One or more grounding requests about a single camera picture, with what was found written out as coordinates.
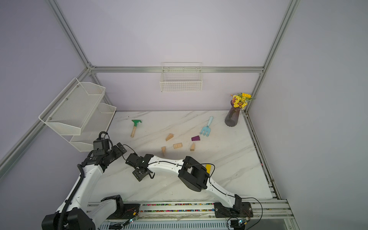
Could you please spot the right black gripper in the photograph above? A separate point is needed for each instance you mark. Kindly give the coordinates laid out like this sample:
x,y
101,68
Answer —
x,y
138,175

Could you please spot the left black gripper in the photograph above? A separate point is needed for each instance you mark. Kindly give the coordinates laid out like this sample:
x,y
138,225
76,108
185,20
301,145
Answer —
x,y
118,152

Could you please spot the wooden rectangular block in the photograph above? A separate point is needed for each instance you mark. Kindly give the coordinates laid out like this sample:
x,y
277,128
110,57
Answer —
x,y
177,145

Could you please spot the purple block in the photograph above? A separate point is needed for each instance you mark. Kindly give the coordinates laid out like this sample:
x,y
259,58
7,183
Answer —
x,y
196,138

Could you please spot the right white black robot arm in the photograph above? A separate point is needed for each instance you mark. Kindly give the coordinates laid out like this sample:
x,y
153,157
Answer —
x,y
192,173

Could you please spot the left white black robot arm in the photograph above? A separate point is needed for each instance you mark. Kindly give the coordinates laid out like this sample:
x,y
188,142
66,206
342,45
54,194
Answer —
x,y
71,214

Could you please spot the white two-tier mesh shelf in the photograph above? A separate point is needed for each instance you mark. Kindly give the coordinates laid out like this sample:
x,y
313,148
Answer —
x,y
78,114

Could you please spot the yellow block upright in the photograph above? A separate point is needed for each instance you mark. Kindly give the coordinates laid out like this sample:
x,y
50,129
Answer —
x,y
208,168

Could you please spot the light blue toy fork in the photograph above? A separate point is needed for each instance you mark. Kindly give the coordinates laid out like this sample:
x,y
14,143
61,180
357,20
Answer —
x,y
205,131

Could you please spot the dark glass vase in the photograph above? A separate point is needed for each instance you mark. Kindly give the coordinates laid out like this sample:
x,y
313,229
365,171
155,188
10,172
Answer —
x,y
232,117

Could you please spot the yellow artificial flowers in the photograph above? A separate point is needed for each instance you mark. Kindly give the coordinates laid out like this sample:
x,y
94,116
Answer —
x,y
241,101

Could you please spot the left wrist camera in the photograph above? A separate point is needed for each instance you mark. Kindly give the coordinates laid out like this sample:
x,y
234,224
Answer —
x,y
103,142

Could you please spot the green rake wooden handle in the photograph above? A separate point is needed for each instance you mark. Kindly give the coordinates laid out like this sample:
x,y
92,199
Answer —
x,y
135,122

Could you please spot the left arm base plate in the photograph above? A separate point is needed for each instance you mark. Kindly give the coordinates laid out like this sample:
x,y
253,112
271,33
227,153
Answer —
x,y
128,211

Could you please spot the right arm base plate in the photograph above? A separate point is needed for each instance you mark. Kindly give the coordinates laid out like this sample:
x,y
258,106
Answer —
x,y
245,211

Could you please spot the white wire wall basket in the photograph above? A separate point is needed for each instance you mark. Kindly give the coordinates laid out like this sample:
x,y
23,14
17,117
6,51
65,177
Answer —
x,y
181,77

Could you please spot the aluminium front rail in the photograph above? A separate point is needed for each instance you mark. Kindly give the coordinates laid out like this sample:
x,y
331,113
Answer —
x,y
200,215

